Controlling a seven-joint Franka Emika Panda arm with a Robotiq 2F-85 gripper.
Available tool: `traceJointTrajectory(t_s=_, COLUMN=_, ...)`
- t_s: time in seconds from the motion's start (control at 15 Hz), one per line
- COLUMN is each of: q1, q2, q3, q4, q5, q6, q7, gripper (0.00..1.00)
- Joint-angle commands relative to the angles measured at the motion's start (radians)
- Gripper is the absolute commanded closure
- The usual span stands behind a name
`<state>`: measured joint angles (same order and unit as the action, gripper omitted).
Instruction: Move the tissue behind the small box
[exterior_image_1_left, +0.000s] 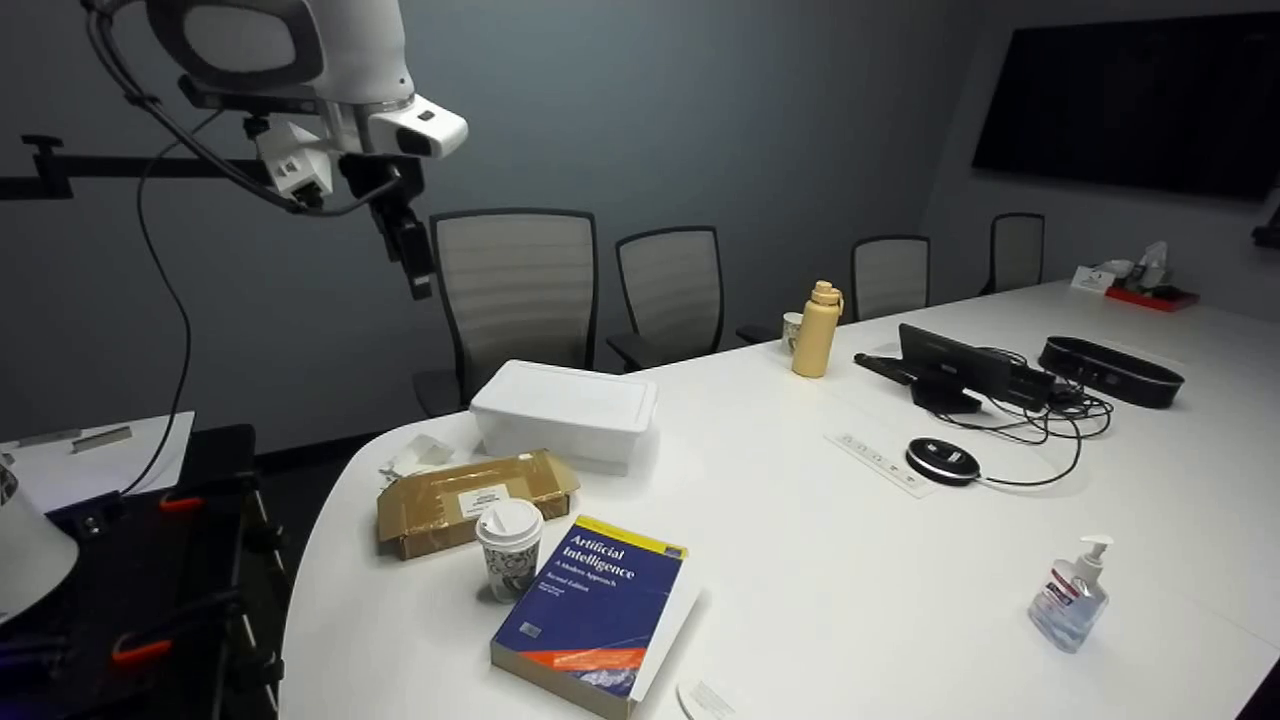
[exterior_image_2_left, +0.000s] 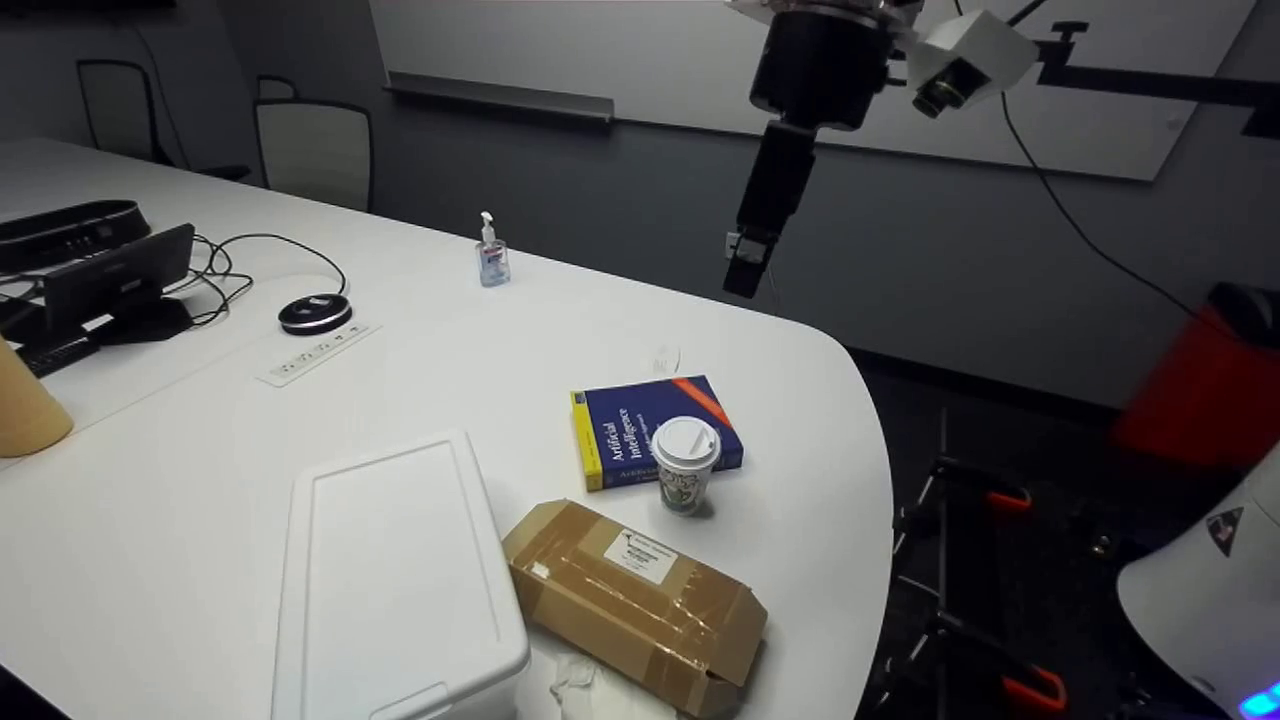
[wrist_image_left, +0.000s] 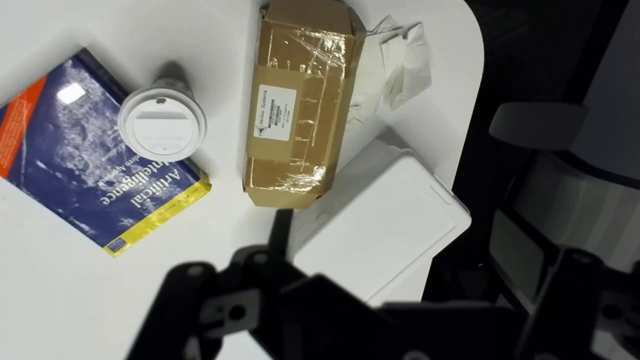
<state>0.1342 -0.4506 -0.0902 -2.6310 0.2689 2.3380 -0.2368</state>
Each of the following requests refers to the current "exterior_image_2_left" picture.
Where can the orange clamp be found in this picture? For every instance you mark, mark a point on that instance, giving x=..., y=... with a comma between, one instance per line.
x=1010, y=502
x=1039, y=694

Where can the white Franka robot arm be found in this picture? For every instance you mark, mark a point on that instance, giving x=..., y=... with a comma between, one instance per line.
x=1202, y=586

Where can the dark office chair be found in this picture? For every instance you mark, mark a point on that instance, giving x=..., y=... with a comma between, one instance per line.
x=119, y=105

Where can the white tissue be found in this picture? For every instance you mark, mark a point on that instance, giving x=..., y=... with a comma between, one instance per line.
x=575, y=682

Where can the tan paper bag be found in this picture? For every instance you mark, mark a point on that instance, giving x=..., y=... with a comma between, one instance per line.
x=27, y=404

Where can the red bin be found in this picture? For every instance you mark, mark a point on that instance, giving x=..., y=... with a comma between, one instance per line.
x=1205, y=387

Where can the black conference device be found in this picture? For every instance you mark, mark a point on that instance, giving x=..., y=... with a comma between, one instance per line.
x=64, y=229

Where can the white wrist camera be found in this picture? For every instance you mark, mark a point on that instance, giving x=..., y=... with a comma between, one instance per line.
x=970, y=60

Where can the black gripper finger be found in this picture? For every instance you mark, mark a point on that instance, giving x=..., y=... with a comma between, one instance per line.
x=779, y=185

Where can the blue and yellow book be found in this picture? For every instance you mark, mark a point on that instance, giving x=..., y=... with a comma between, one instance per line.
x=623, y=434

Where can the small cardboard box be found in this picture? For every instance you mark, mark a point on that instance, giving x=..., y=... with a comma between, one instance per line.
x=634, y=601

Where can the paper cup with lid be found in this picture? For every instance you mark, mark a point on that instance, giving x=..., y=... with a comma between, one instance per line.
x=687, y=468

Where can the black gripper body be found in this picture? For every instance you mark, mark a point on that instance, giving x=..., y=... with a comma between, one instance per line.
x=822, y=60

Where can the hand sanitizer bottle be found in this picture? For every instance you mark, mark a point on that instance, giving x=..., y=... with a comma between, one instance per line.
x=493, y=260

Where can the light office chair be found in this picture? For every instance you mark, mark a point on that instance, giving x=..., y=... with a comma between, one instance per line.
x=313, y=149

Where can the whiteboard marker tray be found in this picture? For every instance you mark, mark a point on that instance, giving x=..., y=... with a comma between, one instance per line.
x=502, y=99

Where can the white label strip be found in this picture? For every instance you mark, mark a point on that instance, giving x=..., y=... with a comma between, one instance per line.
x=318, y=352

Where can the black metal stand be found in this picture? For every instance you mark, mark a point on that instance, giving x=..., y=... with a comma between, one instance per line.
x=952, y=586

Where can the black tablet display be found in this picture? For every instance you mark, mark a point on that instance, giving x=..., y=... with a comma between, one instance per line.
x=107, y=301

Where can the black computer mouse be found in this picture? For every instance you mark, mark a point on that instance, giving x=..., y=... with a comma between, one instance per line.
x=318, y=315

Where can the whiteboard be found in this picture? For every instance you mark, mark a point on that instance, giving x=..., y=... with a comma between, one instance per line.
x=665, y=40

